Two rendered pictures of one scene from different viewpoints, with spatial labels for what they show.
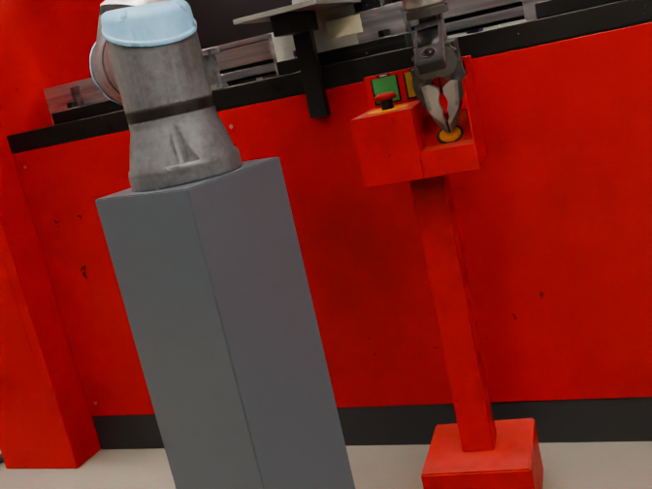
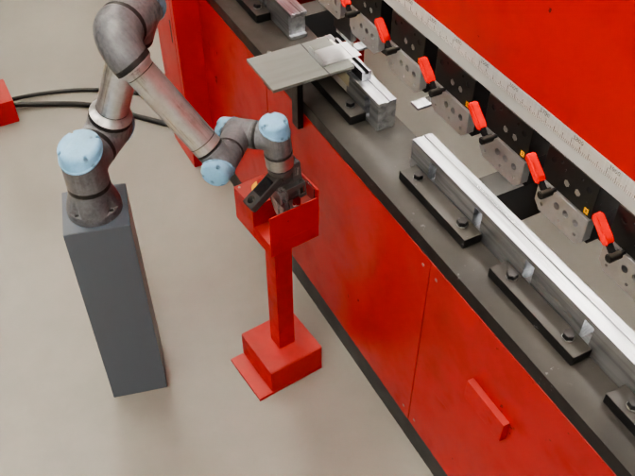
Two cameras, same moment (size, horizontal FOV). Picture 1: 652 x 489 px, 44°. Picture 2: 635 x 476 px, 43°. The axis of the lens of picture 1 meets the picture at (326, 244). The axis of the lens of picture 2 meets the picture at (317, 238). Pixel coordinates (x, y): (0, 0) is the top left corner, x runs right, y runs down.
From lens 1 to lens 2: 1.96 m
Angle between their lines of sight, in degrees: 46
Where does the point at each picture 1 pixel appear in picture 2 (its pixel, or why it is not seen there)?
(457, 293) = (274, 284)
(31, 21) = not seen: outside the picture
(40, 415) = not seen: hidden behind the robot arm
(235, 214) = (93, 245)
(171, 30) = (75, 170)
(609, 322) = (376, 341)
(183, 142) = (77, 209)
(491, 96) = (357, 198)
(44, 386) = not seen: hidden behind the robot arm
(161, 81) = (70, 185)
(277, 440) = (104, 316)
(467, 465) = (260, 347)
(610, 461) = (349, 391)
